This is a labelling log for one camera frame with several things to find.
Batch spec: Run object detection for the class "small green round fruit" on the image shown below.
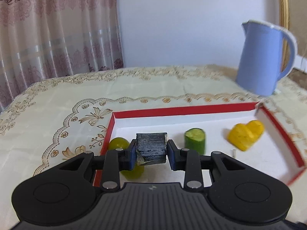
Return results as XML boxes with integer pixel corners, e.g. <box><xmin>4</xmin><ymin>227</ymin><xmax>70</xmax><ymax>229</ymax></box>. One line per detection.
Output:
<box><xmin>108</xmin><ymin>137</ymin><xmax>130</xmax><ymax>150</ymax></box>

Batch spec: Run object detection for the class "cream embroidered tablecloth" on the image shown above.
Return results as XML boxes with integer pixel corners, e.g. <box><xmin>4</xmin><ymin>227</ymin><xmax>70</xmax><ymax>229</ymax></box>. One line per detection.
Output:
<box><xmin>0</xmin><ymin>64</ymin><xmax>307</xmax><ymax>221</ymax></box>

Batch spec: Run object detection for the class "blue electric kettle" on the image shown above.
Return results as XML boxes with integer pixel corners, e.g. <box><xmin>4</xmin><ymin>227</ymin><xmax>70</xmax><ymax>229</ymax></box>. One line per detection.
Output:
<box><xmin>235</xmin><ymin>20</ymin><xmax>298</xmax><ymax>97</ymax></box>

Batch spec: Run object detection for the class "tan crumpled piece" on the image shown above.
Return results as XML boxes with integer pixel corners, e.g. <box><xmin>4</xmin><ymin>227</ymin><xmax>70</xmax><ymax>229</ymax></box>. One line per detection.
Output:
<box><xmin>136</xmin><ymin>151</ymin><xmax>150</xmax><ymax>167</ymax></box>

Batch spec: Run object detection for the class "yellow toy bell pepper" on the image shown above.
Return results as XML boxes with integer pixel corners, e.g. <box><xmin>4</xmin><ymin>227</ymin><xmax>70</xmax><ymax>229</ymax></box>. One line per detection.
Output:
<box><xmin>227</xmin><ymin>120</ymin><xmax>265</xmax><ymax>152</ymax></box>

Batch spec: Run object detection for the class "gold frame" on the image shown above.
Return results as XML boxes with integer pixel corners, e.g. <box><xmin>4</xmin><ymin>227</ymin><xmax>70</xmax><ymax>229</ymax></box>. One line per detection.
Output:
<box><xmin>277</xmin><ymin>0</ymin><xmax>292</xmax><ymax>56</ymax></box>

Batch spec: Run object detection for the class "pink patterned curtain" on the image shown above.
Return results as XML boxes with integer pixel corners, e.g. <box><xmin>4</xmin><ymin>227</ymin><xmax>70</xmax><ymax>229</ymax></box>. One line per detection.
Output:
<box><xmin>0</xmin><ymin>0</ymin><xmax>125</xmax><ymax>113</ymax></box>

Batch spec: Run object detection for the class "dark grey block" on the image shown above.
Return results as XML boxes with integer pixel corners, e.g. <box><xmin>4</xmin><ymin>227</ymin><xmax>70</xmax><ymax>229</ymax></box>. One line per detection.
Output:
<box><xmin>136</xmin><ymin>132</ymin><xmax>168</xmax><ymax>165</ymax></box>

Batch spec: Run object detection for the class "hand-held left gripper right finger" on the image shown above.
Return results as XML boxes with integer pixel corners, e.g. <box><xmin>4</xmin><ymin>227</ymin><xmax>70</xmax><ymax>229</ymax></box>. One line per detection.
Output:
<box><xmin>167</xmin><ymin>139</ymin><xmax>243</xmax><ymax>192</ymax></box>

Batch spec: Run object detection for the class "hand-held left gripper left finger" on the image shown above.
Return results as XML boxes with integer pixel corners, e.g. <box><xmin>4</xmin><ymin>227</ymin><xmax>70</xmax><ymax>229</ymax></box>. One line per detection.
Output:
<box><xmin>59</xmin><ymin>140</ymin><xmax>138</xmax><ymax>192</ymax></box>

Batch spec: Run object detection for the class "green toy cucumber piece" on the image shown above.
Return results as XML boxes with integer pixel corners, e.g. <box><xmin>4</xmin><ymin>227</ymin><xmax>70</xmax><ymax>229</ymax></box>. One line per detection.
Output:
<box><xmin>184</xmin><ymin>128</ymin><xmax>207</xmax><ymax>155</ymax></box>

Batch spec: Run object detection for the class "red and white tray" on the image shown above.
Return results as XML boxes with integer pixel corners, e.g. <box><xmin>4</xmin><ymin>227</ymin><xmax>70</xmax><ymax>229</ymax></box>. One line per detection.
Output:
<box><xmin>92</xmin><ymin>102</ymin><xmax>307</xmax><ymax>187</ymax></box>

